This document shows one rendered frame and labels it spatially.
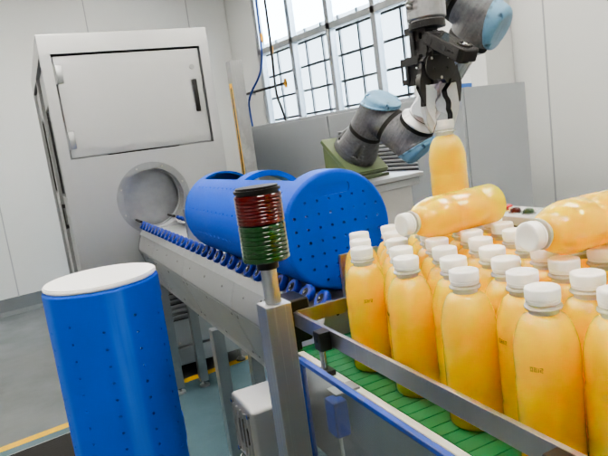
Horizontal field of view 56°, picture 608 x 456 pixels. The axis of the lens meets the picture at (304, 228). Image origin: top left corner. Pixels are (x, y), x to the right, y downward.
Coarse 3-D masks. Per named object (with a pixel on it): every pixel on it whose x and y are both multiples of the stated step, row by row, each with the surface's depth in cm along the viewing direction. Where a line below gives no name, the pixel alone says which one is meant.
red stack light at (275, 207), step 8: (280, 192) 76; (240, 200) 74; (248, 200) 73; (256, 200) 73; (264, 200) 73; (272, 200) 74; (280, 200) 76; (240, 208) 74; (248, 208) 74; (256, 208) 73; (264, 208) 74; (272, 208) 74; (280, 208) 75; (240, 216) 75; (248, 216) 74; (256, 216) 74; (264, 216) 74; (272, 216) 74; (280, 216) 75; (240, 224) 75; (248, 224) 74; (256, 224) 74; (264, 224) 74
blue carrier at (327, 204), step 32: (192, 192) 202; (224, 192) 171; (288, 192) 132; (320, 192) 132; (352, 192) 135; (192, 224) 200; (224, 224) 166; (288, 224) 129; (320, 224) 132; (352, 224) 136; (384, 224) 140; (320, 256) 133; (320, 288) 134
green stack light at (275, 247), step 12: (240, 228) 76; (252, 228) 74; (264, 228) 74; (276, 228) 75; (240, 240) 76; (252, 240) 74; (264, 240) 74; (276, 240) 75; (252, 252) 75; (264, 252) 74; (276, 252) 75; (288, 252) 77; (252, 264) 75
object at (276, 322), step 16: (272, 304) 78; (288, 304) 78; (272, 320) 77; (288, 320) 78; (272, 336) 77; (288, 336) 78; (272, 352) 77; (288, 352) 78; (272, 368) 78; (288, 368) 78; (272, 384) 79; (288, 384) 79; (272, 400) 81; (288, 400) 79; (304, 400) 80; (288, 416) 79; (304, 416) 80; (288, 432) 79; (304, 432) 80; (288, 448) 79; (304, 448) 80
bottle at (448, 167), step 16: (448, 128) 112; (432, 144) 113; (448, 144) 111; (432, 160) 113; (448, 160) 111; (464, 160) 112; (432, 176) 114; (448, 176) 111; (464, 176) 112; (432, 192) 115; (448, 192) 112
